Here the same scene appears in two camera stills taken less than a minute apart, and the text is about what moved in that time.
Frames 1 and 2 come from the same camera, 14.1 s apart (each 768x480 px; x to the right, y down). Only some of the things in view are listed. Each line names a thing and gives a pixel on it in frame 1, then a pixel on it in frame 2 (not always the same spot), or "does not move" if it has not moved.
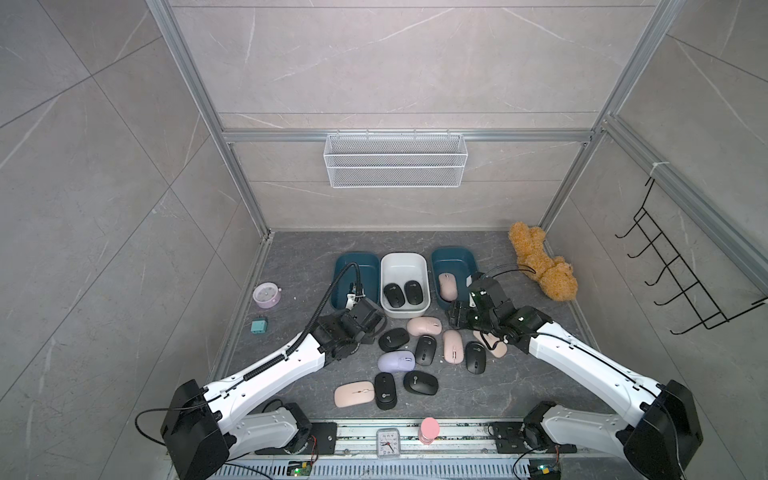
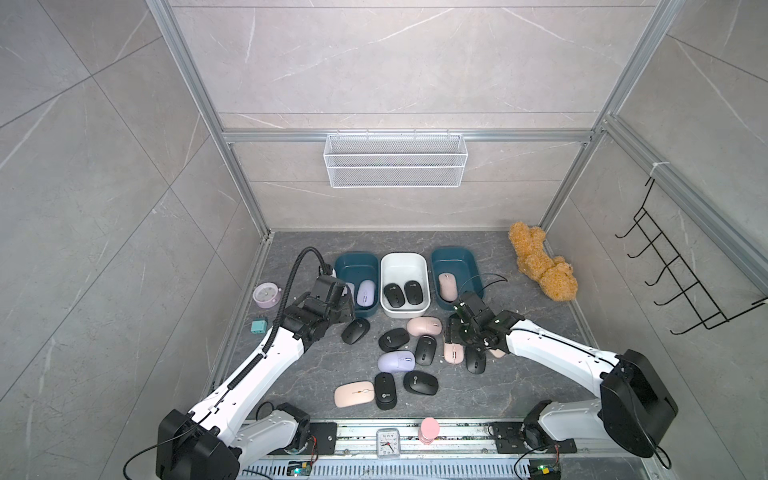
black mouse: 414,292 does not move
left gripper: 371,337 → 346,305
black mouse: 395,294 does not move
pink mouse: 448,287 does not move
